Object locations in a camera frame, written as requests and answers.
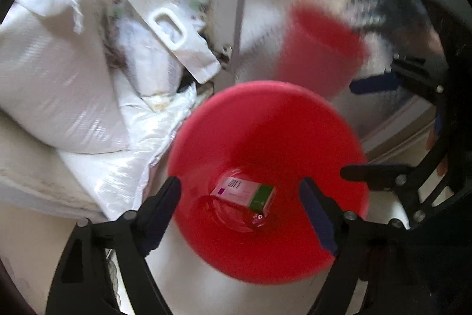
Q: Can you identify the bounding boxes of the red plastic trash bucket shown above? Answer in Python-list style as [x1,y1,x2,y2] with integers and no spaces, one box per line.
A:
[168,81,369,285]

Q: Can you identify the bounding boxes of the green white cardboard box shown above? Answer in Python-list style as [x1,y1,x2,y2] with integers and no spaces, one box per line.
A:
[211,177,275,216]

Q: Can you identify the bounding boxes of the large white woven sack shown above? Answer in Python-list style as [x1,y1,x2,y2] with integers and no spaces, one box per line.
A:
[1,0,128,154]

